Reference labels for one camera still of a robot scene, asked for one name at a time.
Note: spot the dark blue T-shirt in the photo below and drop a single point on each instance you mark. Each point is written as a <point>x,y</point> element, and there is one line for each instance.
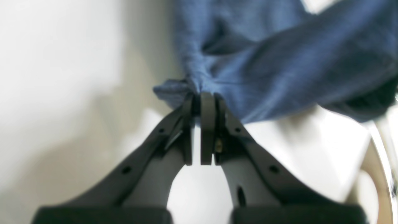
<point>271,58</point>

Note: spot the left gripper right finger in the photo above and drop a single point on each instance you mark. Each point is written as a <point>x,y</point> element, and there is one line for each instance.
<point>262,189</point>

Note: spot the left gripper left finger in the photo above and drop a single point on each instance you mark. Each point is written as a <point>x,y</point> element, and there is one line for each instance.
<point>137,190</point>

